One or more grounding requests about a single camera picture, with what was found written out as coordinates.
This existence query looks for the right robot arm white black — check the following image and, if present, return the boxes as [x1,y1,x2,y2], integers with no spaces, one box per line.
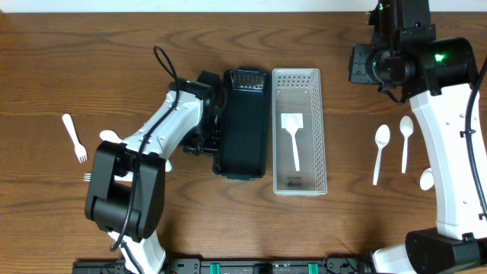
[349,0,486,273]

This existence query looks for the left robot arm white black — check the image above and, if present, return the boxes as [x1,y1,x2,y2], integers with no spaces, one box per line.
[84,71,221,273]

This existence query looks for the dark green plastic basket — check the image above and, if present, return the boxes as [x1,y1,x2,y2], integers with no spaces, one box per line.
[212,66,271,180]

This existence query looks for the white plastic spoon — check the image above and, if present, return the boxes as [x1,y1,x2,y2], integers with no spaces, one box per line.
[399,116,414,174]
[286,125,300,171]
[373,124,390,186]

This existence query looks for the black mounting rail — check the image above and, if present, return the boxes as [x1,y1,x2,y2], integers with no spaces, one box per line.
[72,255,376,274]

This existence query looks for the white plastic fork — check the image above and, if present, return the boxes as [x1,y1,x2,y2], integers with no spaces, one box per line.
[165,160,173,172]
[62,113,88,164]

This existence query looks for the clear plastic basket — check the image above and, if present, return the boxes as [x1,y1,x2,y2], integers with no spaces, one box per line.
[272,68,327,196]

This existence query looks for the short white spoon left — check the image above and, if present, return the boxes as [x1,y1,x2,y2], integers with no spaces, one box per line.
[99,129,123,144]

